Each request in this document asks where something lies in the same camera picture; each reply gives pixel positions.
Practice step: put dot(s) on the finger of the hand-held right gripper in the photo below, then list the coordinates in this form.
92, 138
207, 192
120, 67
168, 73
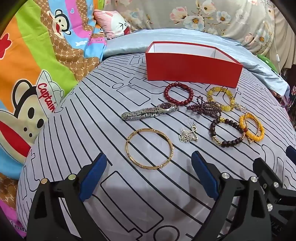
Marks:
291, 154
266, 171

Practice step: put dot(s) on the red cardboard box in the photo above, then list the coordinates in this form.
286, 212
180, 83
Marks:
185, 67

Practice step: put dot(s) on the green plastic object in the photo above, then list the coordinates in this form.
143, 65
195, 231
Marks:
269, 62

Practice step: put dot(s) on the pink bunny pillow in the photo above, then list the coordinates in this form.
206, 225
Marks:
111, 23

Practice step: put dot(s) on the silver wristwatch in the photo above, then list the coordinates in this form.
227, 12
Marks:
166, 107

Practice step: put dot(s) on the grey floral quilt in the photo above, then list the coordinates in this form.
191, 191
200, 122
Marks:
208, 16

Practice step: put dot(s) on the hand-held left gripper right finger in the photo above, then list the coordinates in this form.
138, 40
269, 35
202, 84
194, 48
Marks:
205, 178

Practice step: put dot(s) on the gold bangle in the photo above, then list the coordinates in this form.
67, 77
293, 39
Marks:
127, 148

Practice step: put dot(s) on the monkey print blanket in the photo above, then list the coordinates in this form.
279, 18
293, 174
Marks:
34, 69

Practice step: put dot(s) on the silver flower earring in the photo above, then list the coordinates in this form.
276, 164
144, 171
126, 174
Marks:
186, 136

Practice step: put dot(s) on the beige pleated fabric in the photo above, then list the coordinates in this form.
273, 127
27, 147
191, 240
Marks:
288, 41

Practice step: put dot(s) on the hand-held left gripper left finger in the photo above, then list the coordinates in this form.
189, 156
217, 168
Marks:
92, 179

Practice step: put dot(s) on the light blue quilt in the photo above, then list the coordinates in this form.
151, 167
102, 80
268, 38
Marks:
129, 44

